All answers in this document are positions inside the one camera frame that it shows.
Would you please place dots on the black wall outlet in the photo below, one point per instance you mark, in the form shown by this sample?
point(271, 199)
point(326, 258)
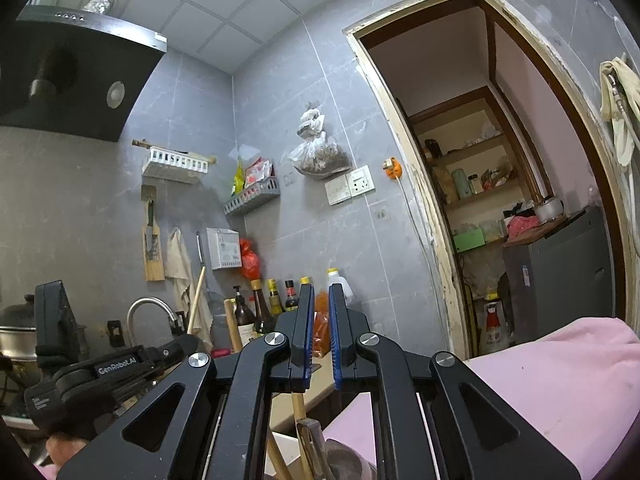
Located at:
point(115, 332)

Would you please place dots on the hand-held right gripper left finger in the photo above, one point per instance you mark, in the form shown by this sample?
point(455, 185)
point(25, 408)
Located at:
point(310, 335)

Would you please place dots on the dark bottle with white label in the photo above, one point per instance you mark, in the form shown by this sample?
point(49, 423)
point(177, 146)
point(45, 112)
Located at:
point(243, 312)

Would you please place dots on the white wall rack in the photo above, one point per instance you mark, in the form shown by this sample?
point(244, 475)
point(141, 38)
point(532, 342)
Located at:
point(172, 164)

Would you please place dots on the person's left hand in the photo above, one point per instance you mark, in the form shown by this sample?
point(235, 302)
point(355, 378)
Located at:
point(62, 452)

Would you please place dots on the orange wall hook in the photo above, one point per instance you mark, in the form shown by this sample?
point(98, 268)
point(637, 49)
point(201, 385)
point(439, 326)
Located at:
point(393, 167)

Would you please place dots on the white wall box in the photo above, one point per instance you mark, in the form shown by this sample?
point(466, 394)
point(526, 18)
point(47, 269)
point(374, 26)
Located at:
point(223, 247)

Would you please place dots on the metal steamer pot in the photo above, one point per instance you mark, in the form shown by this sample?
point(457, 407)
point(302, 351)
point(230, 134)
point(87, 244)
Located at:
point(12, 337)

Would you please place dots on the green box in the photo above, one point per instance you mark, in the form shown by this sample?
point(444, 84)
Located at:
point(468, 240)

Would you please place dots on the grey utensil holder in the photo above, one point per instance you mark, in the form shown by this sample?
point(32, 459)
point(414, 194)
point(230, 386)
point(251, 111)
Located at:
point(350, 460)

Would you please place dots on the white bottle with red label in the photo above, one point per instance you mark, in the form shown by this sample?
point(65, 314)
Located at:
point(495, 327)

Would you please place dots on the wooden cutting board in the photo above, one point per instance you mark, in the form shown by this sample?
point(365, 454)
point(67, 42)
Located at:
point(154, 255)

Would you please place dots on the plastic bag of dried goods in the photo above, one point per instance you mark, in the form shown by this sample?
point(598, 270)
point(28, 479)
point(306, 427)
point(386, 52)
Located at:
point(320, 155)

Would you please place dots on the yellow packet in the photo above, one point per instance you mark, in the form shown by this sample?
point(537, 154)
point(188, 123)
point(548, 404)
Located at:
point(239, 178)

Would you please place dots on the metal faucet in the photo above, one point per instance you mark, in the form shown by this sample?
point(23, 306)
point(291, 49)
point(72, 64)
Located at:
point(150, 306)

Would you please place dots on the red cloth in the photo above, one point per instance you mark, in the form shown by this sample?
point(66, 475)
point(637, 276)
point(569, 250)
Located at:
point(522, 223)

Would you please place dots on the foil exhaust duct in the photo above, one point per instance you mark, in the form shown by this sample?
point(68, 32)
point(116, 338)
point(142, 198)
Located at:
point(97, 2)

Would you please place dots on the white wall socket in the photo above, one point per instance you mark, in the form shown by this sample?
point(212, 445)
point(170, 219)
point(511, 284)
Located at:
point(362, 180)

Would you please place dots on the black range hood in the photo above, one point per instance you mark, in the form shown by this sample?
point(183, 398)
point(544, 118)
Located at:
point(75, 85)

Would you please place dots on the bottle with yellow label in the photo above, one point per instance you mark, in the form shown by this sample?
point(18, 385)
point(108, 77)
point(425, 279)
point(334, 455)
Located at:
point(274, 297)

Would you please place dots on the wooden rolling pin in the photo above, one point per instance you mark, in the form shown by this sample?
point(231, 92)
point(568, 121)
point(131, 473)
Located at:
point(231, 322)

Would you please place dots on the red and white packet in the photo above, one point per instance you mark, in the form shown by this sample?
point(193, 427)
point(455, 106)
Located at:
point(259, 172)

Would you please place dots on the beige hanging cloth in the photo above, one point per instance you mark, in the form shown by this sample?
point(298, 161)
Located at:
point(180, 270)

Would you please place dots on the wooden door frame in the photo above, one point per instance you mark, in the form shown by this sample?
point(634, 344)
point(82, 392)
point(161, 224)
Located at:
point(430, 240)

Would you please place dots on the wooden pantry shelf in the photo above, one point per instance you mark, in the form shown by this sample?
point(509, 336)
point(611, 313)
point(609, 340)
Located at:
point(475, 152)

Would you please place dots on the pale hanging rubber gloves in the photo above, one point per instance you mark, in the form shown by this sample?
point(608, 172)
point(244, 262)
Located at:
point(620, 120)

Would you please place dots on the grey wall rack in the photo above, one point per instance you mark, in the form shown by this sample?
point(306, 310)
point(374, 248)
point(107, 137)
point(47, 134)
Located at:
point(250, 196)

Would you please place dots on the pink blanket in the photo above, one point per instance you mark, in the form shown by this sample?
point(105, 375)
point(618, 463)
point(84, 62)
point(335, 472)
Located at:
point(550, 385)

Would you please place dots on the yellow capped sauce bottle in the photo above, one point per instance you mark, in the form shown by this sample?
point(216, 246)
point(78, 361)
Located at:
point(304, 281)

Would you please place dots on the orange red seasoning packet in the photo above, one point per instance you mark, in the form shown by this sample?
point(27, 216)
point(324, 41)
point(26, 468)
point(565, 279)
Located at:
point(322, 322)

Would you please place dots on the dark sauce bottle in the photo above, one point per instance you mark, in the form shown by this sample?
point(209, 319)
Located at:
point(260, 310)

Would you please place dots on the white wall switch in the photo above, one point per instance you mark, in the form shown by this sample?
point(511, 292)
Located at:
point(339, 190)

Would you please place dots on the dark bottle with red label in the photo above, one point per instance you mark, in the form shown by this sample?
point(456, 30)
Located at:
point(291, 296)

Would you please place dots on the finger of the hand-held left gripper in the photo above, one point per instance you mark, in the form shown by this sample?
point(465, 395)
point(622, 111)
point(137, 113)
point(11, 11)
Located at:
point(172, 350)

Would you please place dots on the small metal pot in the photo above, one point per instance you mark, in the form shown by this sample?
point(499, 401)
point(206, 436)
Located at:
point(547, 208)

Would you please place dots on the metal spoon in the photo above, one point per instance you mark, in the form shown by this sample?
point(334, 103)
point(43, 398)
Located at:
point(312, 447)

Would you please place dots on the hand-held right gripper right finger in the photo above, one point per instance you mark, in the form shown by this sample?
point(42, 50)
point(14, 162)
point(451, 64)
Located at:
point(333, 335)

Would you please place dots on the red plastic bag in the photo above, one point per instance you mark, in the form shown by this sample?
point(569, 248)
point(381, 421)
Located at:
point(250, 260)

